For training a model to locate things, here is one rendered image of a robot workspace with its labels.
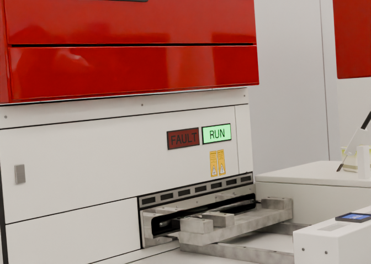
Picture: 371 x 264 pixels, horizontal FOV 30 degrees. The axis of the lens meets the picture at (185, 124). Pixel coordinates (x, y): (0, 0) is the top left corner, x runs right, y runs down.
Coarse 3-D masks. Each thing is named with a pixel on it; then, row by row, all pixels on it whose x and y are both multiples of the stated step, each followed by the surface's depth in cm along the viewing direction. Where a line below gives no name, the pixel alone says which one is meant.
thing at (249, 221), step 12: (240, 216) 184; (252, 216) 183; (264, 216) 182; (276, 216) 185; (288, 216) 189; (216, 228) 171; (228, 228) 171; (240, 228) 175; (252, 228) 178; (180, 240) 170; (192, 240) 167; (204, 240) 165; (216, 240) 168
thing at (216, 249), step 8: (184, 248) 174; (192, 248) 172; (200, 248) 170; (208, 248) 168; (216, 248) 166; (224, 248) 165; (232, 248) 163; (240, 248) 161; (248, 248) 160; (256, 248) 160; (216, 256) 167; (224, 256) 165; (232, 256) 163; (240, 256) 161; (248, 256) 160; (256, 256) 158; (264, 256) 156; (272, 256) 155; (280, 256) 153; (288, 256) 152
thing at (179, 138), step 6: (174, 132) 178; (180, 132) 179; (186, 132) 181; (192, 132) 182; (174, 138) 178; (180, 138) 179; (186, 138) 181; (192, 138) 182; (198, 138) 184; (174, 144) 178; (180, 144) 179; (186, 144) 181; (192, 144) 182
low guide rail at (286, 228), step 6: (282, 222) 187; (288, 222) 187; (264, 228) 190; (270, 228) 189; (276, 228) 187; (282, 228) 186; (288, 228) 185; (294, 228) 183; (300, 228) 182; (288, 234) 185
